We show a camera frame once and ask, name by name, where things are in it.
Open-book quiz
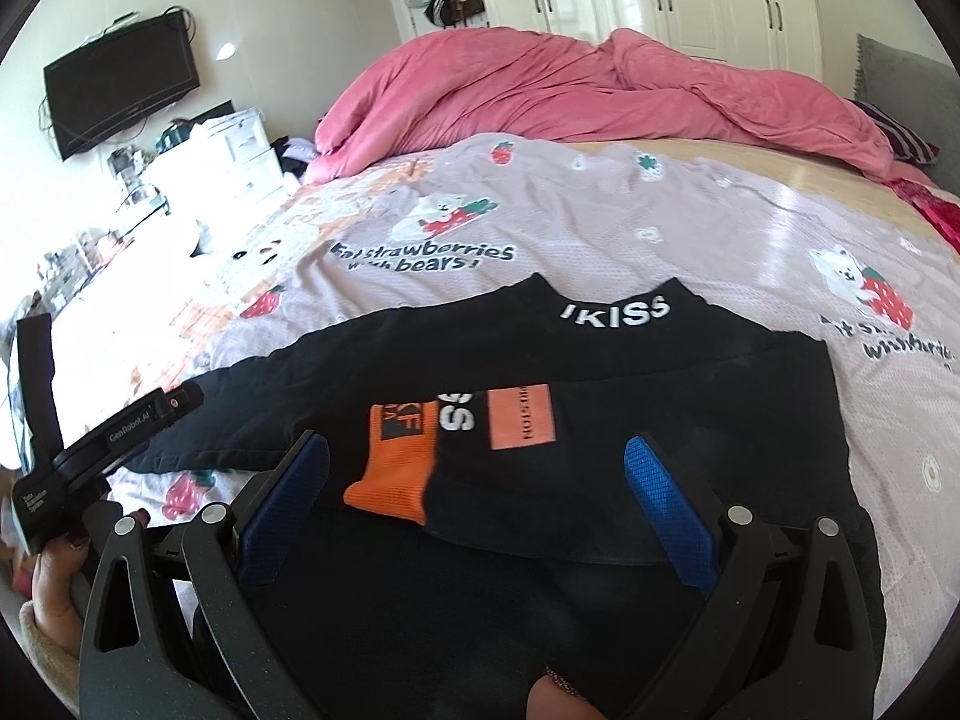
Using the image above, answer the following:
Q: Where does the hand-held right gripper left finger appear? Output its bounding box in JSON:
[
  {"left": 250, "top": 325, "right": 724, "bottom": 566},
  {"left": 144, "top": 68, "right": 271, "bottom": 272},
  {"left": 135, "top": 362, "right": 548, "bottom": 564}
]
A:
[{"left": 77, "top": 429, "right": 331, "bottom": 720}]

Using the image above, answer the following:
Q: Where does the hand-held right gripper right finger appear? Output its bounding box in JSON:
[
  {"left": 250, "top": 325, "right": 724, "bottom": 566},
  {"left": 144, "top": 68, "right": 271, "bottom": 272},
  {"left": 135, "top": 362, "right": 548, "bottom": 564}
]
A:
[{"left": 622, "top": 433, "right": 880, "bottom": 720}]

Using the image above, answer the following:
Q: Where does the black sock orange patch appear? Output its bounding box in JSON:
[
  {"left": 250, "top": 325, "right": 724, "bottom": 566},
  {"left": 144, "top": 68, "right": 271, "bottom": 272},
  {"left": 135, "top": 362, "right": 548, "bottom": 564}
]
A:
[{"left": 424, "top": 330, "right": 854, "bottom": 565}]

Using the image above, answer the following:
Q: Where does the black sock white lettering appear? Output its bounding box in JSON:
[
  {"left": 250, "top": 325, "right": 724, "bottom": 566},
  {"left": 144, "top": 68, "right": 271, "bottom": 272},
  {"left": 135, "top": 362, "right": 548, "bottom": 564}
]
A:
[{"left": 139, "top": 274, "right": 758, "bottom": 475}]

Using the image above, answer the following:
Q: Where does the person's left forearm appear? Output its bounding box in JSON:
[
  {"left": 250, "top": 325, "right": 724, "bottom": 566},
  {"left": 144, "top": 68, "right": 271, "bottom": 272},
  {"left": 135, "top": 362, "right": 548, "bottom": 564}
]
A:
[{"left": 11, "top": 600, "right": 80, "bottom": 670}]

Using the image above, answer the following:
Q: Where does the dark clothes heap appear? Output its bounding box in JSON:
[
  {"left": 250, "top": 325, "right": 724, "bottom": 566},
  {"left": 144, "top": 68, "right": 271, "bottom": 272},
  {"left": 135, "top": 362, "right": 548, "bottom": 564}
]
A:
[{"left": 268, "top": 135, "right": 325, "bottom": 182}]

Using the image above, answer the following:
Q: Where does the person's left hand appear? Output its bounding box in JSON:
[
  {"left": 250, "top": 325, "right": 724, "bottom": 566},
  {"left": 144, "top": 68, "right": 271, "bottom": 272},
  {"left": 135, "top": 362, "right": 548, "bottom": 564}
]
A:
[{"left": 30, "top": 508, "right": 151, "bottom": 653}]

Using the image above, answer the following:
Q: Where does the person's right hand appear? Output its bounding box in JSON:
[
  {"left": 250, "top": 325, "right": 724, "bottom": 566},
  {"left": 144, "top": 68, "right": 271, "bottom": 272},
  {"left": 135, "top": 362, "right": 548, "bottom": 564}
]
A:
[{"left": 523, "top": 664, "right": 605, "bottom": 720}]

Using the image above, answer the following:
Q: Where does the cluttered white desk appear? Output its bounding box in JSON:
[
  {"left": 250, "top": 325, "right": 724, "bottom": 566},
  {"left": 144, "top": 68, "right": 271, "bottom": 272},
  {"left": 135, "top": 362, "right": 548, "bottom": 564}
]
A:
[{"left": 0, "top": 187, "right": 200, "bottom": 365}]

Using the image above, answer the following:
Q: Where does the printed strawberry bear bed sheet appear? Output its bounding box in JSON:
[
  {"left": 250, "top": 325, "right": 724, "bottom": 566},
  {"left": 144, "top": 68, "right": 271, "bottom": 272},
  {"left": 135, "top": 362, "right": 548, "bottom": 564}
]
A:
[{"left": 0, "top": 131, "right": 960, "bottom": 620}]

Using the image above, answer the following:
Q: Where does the white drawer unit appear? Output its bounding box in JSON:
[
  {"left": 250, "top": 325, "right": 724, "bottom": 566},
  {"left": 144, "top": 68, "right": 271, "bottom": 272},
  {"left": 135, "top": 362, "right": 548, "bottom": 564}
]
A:
[{"left": 146, "top": 109, "right": 292, "bottom": 241}]

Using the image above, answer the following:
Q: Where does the beige mattress pad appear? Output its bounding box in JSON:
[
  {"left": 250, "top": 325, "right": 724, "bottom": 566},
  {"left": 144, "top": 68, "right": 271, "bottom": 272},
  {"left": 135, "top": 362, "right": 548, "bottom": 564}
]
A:
[{"left": 660, "top": 136, "right": 938, "bottom": 192}]

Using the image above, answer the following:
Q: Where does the red cloth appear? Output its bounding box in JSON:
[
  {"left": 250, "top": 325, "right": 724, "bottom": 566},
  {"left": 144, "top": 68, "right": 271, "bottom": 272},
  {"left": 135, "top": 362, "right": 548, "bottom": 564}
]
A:
[{"left": 881, "top": 176, "right": 960, "bottom": 257}]

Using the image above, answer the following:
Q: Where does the pink duvet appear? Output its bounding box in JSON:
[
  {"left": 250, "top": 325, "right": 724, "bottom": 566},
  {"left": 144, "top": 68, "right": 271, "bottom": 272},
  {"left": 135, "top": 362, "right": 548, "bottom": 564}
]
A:
[{"left": 304, "top": 26, "right": 935, "bottom": 185}]

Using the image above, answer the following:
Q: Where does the striped purple pillow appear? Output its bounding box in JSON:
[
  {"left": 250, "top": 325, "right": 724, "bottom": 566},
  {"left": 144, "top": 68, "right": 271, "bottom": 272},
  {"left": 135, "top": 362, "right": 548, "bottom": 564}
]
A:
[{"left": 847, "top": 97, "right": 942, "bottom": 166}]

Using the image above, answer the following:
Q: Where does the grey quilted headboard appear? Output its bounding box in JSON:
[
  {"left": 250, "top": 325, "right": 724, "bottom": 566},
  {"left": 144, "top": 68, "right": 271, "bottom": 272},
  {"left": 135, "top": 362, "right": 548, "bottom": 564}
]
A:
[{"left": 851, "top": 34, "right": 960, "bottom": 203}]

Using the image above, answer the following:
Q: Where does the black wall television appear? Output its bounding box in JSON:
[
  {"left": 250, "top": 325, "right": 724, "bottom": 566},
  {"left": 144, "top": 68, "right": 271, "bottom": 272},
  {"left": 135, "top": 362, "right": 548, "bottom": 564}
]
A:
[{"left": 43, "top": 13, "right": 200, "bottom": 161}]

